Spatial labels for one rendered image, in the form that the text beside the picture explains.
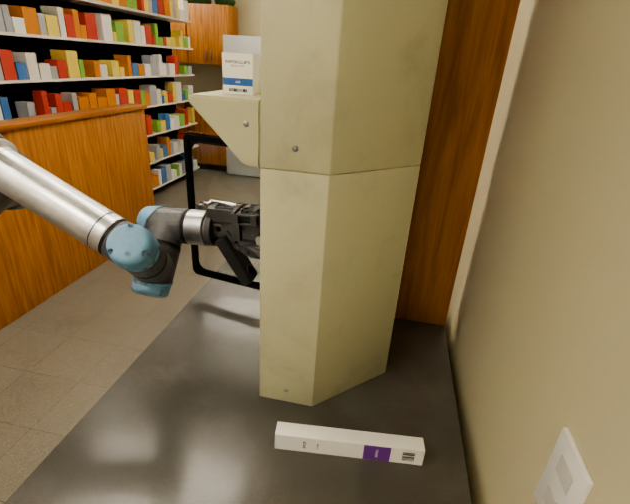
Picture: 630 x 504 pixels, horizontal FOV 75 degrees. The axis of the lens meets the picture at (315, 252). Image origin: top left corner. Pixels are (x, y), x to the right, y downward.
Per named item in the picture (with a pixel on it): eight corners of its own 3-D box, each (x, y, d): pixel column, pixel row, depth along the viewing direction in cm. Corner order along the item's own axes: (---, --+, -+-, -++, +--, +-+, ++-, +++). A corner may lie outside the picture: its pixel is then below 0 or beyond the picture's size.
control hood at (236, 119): (304, 136, 93) (307, 89, 88) (259, 168, 64) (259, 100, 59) (256, 132, 94) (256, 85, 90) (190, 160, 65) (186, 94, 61)
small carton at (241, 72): (261, 93, 70) (261, 54, 67) (253, 95, 65) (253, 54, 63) (232, 91, 70) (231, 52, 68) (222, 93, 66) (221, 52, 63)
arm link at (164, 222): (148, 247, 91) (158, 212, 94) (193, 252, 89) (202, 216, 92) (128, 235, 84) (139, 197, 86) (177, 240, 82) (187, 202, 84)
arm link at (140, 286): (117, 284, 76) (133, 229, 79) (135, 295, 87) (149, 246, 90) (159, 292, 77) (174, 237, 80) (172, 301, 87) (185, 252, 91)
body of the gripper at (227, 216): (258, 216, 79) (200, 211, 81) (260, 257, 82) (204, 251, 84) (270, 204, 86) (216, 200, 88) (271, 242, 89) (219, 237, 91)
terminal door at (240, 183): (289, 297, 109) (295, 146, 92) (193, 273, 118) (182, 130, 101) (290, 296, 110) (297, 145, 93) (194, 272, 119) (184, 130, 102)
